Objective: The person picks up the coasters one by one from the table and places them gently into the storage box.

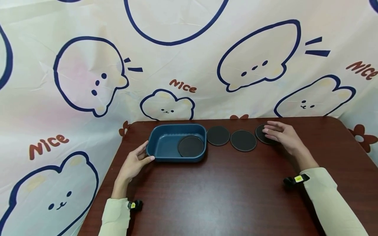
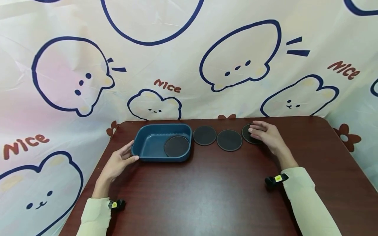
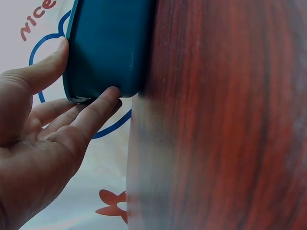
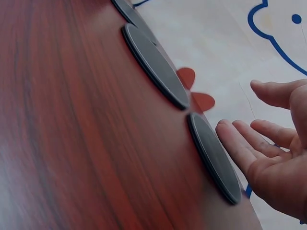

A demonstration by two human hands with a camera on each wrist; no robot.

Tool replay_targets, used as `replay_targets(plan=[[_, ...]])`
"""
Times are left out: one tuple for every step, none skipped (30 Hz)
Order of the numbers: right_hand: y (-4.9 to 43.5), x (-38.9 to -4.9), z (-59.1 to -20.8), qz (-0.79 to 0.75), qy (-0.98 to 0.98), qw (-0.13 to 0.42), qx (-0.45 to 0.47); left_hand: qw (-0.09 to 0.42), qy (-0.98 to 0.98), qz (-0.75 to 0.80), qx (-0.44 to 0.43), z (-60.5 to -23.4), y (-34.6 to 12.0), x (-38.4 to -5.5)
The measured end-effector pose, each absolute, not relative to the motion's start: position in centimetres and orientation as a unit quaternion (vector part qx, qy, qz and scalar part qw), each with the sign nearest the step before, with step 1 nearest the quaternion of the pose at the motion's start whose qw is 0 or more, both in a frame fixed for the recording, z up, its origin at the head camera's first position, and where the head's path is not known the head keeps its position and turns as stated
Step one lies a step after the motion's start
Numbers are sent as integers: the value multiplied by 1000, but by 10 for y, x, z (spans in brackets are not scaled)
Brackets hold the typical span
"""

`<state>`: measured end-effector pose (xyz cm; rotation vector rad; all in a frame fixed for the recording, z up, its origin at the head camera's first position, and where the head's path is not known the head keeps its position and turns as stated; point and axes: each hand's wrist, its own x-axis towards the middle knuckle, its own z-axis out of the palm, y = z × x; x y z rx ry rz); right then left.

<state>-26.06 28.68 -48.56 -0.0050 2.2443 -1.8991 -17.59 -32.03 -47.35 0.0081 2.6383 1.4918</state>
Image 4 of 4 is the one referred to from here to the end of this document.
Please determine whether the black round coaster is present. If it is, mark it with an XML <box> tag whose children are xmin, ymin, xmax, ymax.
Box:
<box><xmin>110</xmin><ymin>0</ymin><xmax>158</xmax><ymax>46</ymax></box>
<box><xmin>121</xmin><ymin>23</ymin><xmax>190</xmax><ymax>112</ymax></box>
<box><xmin>187</xmin><ymin>112</ymin><xmax>243</xmax><ymax>207</ymax></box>

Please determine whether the person's right hand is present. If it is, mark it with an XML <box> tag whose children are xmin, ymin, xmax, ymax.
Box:
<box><xmin>215</xmin><ymin>78</ymin><xmax>307</xmax><ymax>225</ymax></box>

